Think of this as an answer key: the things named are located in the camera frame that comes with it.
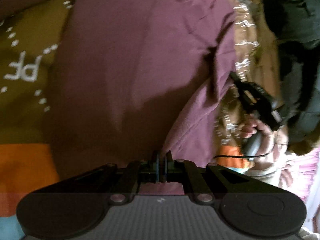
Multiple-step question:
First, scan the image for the maroon small garment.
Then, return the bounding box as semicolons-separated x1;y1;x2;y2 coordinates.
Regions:
0;0;238;196

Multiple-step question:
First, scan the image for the person's right hand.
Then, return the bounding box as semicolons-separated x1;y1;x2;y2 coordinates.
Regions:
240;114;287;170

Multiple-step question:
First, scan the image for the black puffer jacket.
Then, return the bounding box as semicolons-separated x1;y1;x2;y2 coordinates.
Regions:
263;0;319;155

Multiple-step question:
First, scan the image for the orange blanket patch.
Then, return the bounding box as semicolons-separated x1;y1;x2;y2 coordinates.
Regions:
1;144;59;217

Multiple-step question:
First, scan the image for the brown PF patterned duvet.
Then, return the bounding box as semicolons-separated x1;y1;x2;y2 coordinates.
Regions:
0;0;283;145

